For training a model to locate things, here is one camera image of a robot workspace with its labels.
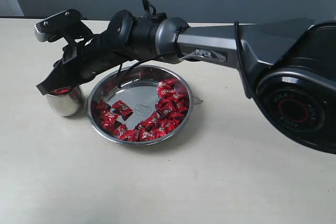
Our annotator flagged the stainless steel cup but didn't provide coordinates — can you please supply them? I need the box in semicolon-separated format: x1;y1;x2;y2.
46;86;85;117

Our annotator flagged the red candy atop cup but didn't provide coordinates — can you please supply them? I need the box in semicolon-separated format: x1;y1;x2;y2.
50;88;72;96

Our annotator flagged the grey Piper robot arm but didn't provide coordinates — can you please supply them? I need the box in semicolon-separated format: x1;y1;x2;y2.
35;9;335;154

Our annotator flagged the black cable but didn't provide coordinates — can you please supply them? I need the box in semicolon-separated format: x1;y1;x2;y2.
115;0;179;88

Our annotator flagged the red wrapped candy bottom centre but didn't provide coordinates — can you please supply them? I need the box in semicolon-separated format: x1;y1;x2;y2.
139;129;158;142

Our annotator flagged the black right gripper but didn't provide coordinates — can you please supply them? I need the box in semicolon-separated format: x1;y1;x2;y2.
36;34;123;95

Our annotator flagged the red candy wrapper packet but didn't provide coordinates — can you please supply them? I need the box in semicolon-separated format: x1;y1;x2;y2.
112;100;133;121

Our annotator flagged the stainless steel bowl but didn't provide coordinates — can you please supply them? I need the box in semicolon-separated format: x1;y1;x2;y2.
88;65;194;146

